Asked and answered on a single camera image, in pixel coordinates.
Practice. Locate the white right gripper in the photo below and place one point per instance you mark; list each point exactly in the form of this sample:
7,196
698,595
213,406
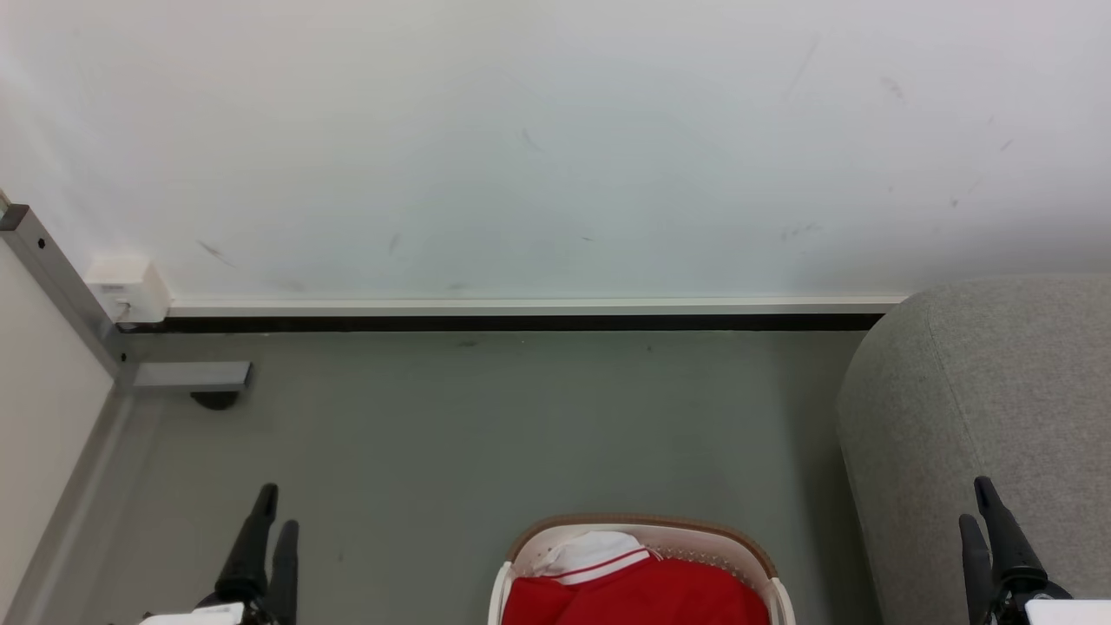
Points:
1063,612

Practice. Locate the white wall box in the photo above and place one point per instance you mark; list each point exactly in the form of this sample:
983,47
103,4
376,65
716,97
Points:
130,282

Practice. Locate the grey upholstered seat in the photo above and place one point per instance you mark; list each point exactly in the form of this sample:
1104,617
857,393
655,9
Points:
981,391

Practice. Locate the black round foot pad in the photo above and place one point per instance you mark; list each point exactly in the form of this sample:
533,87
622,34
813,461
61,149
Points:
215,399

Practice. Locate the red shirt with white collar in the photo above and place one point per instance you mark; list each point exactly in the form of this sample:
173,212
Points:
642,599

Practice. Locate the white perforated laundry basket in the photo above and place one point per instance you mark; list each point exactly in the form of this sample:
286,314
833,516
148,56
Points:
720,542

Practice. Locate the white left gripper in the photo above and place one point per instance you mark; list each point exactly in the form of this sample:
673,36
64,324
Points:
208,615

